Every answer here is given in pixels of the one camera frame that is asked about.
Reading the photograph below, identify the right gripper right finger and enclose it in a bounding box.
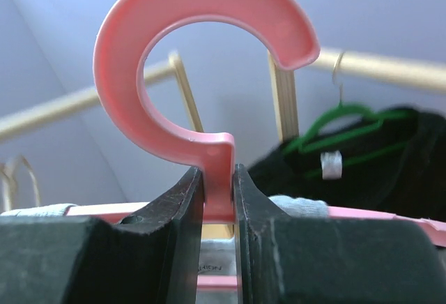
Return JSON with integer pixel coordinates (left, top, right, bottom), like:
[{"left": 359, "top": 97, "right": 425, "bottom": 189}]
[{"left": 233, "top": 164, "right": 286, "bottom": 303}]

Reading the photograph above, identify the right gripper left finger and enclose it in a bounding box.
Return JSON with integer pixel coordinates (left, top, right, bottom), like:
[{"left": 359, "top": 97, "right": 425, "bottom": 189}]
[{"left": 69, "top": 167, "right": 203, "bottom": 303}]

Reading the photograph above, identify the grey tank top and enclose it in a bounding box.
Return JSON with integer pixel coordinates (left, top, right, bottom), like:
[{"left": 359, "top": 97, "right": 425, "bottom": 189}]
[{"left": 1, "top": 195, "right": 329, "bottom": 303}]

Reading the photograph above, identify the pink plastic hanger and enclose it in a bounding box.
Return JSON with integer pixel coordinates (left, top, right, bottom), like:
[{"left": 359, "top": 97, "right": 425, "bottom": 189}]
[{"left": 66, "top": 0, "right": 446, "bottom": 293}]

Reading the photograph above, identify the green hanger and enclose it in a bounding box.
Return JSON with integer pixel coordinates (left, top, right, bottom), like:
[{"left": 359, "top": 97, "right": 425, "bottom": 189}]
[{"left": 282, "top": 52, "right": 410, "bottom": 156}]

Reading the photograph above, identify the black shirt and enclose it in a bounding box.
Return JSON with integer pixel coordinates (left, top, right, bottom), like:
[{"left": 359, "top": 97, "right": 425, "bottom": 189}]
[{"left": 248, "top": 107, "right": 445, "bottom": 222}]

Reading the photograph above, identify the left wooden clothes rack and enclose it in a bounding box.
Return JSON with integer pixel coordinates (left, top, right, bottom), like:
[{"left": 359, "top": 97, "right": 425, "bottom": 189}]
[{"left": 1, "top": 52, "right": 203, "bottom": 142}]

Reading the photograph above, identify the wooden clothes rack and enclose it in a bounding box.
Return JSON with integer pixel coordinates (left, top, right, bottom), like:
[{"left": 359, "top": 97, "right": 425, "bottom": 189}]
[
  {"left": 1, "top": 52, "right": 203, "bottom": 142},
  {"left": 268, "top": 52, "right": 445, "bottom": 140}
]

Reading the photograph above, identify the right wooden clothes rack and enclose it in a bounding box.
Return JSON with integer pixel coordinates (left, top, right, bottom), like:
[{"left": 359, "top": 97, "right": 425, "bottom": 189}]
[{"left": 268, "top": 52, "right": 445, "bottom": 140}]

